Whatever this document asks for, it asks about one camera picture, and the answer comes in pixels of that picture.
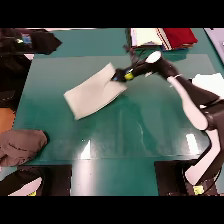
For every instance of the red garment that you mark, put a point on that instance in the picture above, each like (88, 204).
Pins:
(178, 36)

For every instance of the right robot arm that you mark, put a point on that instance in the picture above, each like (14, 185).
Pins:
(190, 96)

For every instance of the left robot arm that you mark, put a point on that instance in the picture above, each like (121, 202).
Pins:
(23, 185)

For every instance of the white shirt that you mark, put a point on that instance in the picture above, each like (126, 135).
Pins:
(95, 93)

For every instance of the brown garment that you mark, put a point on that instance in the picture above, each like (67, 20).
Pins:
(20, 146)

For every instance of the heap of clothes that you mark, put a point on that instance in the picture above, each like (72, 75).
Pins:
(20, 60)

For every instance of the white garment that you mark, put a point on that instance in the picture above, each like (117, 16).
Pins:
(145, 36)
(210, 85)

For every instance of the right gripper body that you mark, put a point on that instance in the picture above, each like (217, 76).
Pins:
(126, 75)

